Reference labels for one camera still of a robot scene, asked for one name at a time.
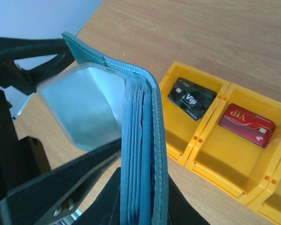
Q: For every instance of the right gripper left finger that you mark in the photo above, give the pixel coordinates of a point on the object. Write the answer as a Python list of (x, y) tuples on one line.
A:
[(56, 194)]

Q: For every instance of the right yellow bin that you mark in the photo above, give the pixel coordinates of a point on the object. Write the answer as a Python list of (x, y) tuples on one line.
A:
[(271, 194)]

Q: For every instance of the left yellow bin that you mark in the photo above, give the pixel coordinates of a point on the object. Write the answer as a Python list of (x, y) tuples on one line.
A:
[(182, 132)]

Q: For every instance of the teal leather card holder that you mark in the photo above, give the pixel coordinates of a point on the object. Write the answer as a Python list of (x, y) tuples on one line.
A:
[(103, 99)]

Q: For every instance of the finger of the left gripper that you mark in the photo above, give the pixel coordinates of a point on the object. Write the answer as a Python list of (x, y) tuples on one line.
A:
[(26, 81)]

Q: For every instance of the black VIP card stack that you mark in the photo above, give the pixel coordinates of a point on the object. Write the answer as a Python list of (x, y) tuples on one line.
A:
[(192, 98)]

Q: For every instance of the yellow bin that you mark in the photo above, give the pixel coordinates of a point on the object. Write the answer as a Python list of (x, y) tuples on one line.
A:
[(182, 132), (237, 166), (271, 194)]

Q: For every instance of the middle yellow bin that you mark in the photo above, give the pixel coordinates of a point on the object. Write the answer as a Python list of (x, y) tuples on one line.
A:
[(237, 166)]

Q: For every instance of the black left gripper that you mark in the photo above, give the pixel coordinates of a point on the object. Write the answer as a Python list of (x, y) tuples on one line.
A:
[(20, 160)]

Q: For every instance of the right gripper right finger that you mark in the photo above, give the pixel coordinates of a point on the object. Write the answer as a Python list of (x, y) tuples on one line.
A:
[(105, 210)]

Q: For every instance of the red VIP card stack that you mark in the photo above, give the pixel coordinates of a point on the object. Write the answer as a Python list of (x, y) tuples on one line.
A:
[(247, 124)]

